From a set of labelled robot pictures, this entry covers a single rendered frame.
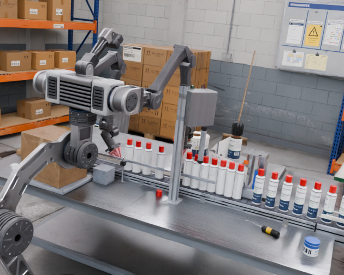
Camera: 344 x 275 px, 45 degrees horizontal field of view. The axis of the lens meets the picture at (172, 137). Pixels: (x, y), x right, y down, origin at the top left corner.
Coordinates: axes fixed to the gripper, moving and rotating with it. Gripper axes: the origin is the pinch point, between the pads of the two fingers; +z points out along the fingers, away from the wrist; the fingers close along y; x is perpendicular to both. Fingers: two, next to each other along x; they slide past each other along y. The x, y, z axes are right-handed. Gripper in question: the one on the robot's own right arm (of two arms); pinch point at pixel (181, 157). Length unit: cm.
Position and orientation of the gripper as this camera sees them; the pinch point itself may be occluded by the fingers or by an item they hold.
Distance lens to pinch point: 254.5
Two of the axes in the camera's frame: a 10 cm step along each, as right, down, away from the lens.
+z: -1.0, 9.6, 2.7
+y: -9.0, -2.0, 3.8
